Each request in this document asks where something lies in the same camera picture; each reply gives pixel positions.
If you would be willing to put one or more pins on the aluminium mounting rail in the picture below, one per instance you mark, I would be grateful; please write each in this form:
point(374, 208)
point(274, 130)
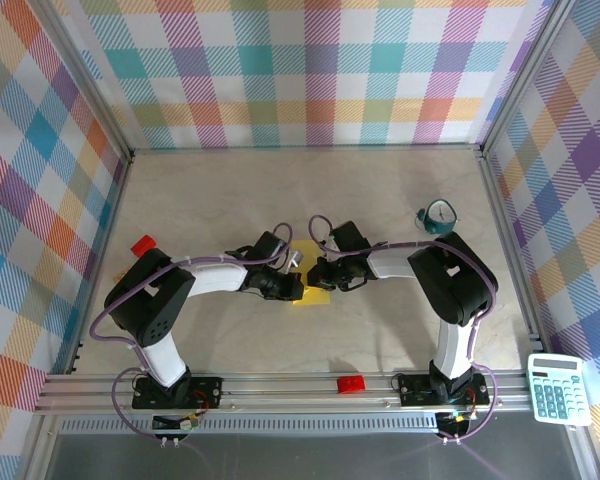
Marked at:
point(280, 395)

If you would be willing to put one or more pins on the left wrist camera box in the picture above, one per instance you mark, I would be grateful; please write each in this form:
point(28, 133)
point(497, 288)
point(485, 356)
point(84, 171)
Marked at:
point(294, 257)

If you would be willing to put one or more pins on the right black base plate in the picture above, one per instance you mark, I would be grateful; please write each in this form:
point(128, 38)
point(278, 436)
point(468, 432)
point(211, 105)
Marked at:
point(412, 392)

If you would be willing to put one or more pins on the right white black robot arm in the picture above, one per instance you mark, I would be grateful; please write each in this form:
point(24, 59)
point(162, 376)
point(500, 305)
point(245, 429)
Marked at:
point(455, 280)

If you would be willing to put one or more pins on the connector board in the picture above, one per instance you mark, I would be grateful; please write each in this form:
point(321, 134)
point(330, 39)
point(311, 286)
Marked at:
point(455, 422)
point(177, 424)

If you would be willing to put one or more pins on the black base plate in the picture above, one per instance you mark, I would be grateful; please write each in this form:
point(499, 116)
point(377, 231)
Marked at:
point(205, 387)
point(412, 392)

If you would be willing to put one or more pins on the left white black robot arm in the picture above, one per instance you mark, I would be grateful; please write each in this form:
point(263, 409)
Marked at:
point(150, 300)

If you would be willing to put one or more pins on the yellow paper sheet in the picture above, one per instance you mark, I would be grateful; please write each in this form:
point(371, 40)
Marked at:
point(315, 298)

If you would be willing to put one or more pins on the teal alarm clock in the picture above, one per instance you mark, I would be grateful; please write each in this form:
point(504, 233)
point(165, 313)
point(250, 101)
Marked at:
point(440, 215)

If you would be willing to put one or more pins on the aluminium corner post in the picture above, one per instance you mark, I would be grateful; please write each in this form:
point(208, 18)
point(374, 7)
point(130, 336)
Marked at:
point(525, 75)
point(82, 75)

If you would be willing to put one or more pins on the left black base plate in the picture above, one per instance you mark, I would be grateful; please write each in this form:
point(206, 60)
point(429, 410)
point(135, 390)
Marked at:
point(205, 387)

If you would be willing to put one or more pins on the red plastic block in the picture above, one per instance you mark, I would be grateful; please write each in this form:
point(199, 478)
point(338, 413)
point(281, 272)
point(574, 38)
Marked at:
point(351, 384)
point(142, 245)

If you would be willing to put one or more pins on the aluminium side rail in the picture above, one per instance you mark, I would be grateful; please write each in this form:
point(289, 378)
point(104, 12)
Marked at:
point(511, 250)
point(109, 225)

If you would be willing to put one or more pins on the white calculator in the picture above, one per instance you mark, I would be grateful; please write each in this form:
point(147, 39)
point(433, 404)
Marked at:
point(560, 395)

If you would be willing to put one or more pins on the right connector board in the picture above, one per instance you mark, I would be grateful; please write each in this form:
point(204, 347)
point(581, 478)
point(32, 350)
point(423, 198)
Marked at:
point(455, 422)

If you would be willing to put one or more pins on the small wooden block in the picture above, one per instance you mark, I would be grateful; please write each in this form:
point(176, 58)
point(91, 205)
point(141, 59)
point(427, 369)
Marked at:
point(120, 274)

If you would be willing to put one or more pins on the left connector board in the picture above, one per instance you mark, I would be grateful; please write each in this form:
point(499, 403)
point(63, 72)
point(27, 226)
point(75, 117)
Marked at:
point(177, 424)

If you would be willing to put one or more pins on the aluminium wall rail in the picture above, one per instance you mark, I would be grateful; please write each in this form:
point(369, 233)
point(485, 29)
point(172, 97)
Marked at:
point(305, 149)

